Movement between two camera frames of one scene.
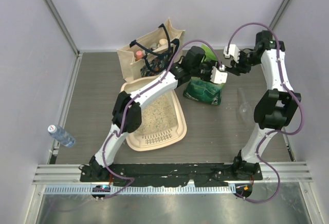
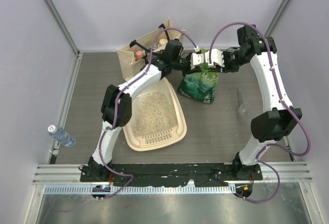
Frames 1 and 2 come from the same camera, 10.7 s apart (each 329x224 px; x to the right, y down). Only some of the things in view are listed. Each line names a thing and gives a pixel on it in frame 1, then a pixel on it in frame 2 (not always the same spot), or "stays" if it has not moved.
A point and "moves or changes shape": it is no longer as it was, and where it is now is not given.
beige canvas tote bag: [151, 55] stays
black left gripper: [210, 63] to [195, 70]
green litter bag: [203, 90] moves or changes shape
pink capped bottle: [139, 55] stays
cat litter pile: [159, 116] stays
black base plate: [199, 174] stays
